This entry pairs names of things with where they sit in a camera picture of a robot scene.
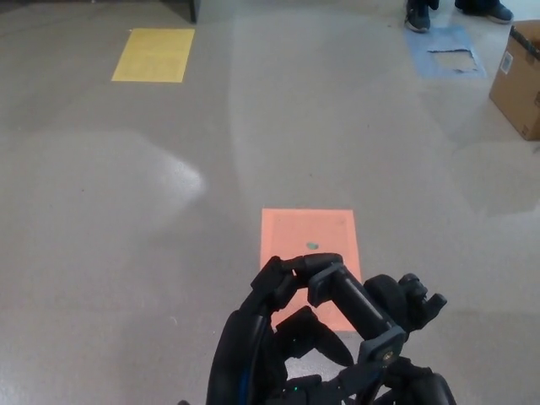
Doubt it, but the torn blue floor sheet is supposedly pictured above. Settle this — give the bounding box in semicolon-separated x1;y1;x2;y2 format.
403;24;487;78

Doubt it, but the orange rectangular floor sheet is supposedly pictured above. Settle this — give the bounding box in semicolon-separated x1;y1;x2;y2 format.
259;208;364;334

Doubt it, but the brown cardboard box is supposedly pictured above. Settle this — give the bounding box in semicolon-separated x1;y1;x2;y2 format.
489;19;540;142

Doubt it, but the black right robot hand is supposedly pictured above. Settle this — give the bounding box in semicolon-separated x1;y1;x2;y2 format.
290;357;457;405

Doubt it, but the black phone stand with clamp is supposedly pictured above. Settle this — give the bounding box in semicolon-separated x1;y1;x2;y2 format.
306;262;448;381

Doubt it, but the dark sneaker with white sole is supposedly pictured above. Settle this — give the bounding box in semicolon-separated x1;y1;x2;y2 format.
462;2;515;25
404;4;431;34

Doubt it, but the yellow rectangular floor sheet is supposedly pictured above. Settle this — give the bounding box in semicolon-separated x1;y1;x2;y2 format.
111;28;196;84

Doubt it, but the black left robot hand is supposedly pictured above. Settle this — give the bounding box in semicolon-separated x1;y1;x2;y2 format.
206;252;354;405

